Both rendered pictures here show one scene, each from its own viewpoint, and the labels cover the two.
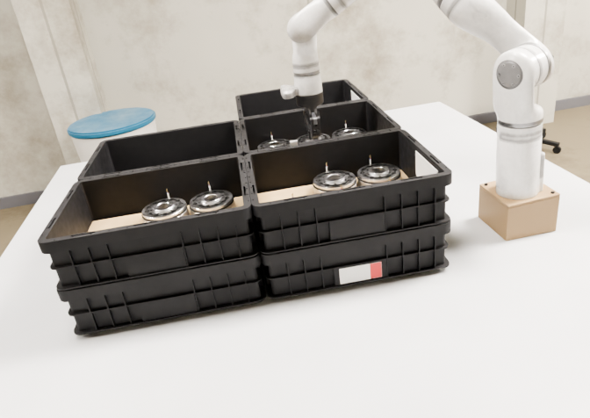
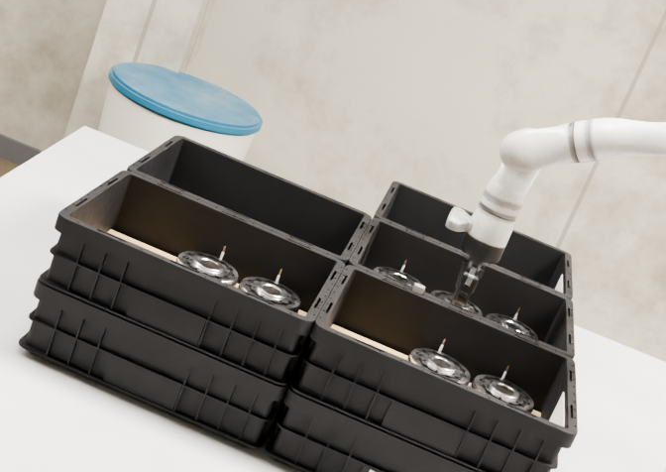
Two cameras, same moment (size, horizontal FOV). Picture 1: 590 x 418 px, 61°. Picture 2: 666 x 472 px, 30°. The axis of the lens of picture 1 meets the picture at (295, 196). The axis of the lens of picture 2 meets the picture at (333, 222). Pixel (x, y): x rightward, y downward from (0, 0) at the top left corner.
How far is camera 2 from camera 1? 81 cm
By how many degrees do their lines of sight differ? 11
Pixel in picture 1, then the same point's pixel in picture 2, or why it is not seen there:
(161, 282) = (156, 345)
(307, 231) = (360, 396)
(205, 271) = (213, 366)
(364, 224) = (433, 431)
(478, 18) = not seen: outside the picture
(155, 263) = (165, 318)
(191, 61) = (374, 75)
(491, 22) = not seen: outside the picture
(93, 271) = (91, 285)
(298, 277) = (315, 448)
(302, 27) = (521, 152)
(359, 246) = (411, 455)
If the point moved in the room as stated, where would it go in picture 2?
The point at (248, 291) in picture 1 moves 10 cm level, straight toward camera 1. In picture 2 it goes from (245, 425) to (231, 456)
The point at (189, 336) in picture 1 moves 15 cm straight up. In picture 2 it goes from (145, 429) to (178, 339)
